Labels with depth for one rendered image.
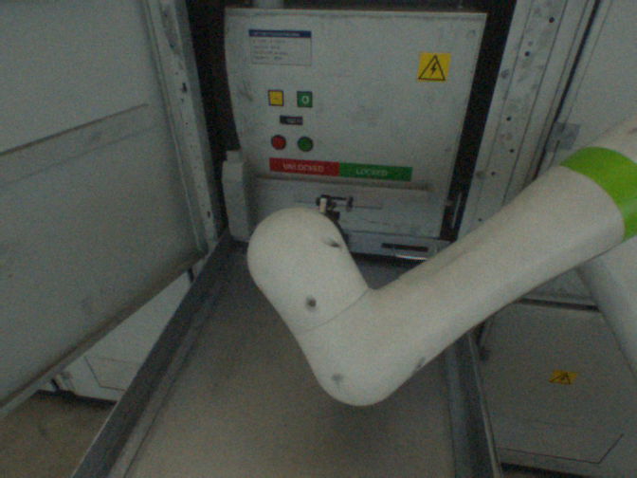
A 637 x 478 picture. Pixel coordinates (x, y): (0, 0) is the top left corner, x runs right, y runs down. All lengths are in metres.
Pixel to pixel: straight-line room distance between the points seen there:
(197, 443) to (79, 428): 1.22
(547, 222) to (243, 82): 0.63
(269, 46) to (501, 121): 0.46
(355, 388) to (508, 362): 0.84
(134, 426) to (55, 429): 1.20
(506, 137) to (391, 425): 0.56
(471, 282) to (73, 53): 0.68
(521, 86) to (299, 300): 0.58
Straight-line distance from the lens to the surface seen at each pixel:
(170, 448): 0.74
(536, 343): 1.19
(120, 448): 0.76
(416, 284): 0.44
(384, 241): 0.98
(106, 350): 1.57
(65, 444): 1.90
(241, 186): 0.85
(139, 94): 0.88
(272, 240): 0.40
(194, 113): 0.90
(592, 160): 0.54
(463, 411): 0.77
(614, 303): 0.73
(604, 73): 0.84
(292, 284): 0.40
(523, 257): 0.47
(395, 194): 0.88
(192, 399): 0.78
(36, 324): 0.88
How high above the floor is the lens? 1.48
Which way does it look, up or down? 36 degrees down
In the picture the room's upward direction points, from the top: straight up
